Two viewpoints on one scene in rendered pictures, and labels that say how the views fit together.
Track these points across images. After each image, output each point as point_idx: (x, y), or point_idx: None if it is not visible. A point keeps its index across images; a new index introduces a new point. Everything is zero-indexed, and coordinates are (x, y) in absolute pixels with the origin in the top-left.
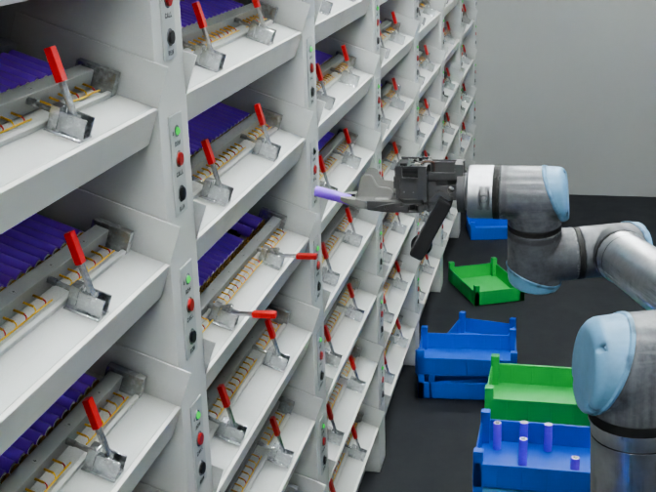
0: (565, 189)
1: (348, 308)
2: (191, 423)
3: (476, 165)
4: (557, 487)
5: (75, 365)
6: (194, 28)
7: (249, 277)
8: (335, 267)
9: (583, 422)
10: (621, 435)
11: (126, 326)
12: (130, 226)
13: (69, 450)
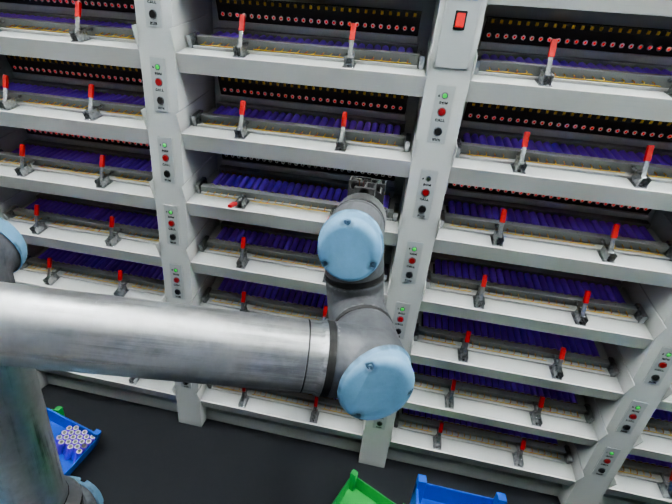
0: (323, 235)
1: (553, 363)
2: (164, 211)
3: (363, 194)
4: None
5: (65, 125)
6: (280, 42)
7: (305, 211)
8: (509, 307)
9: None
10: None
11: (113, 137)
12: None
13: (117, 177)
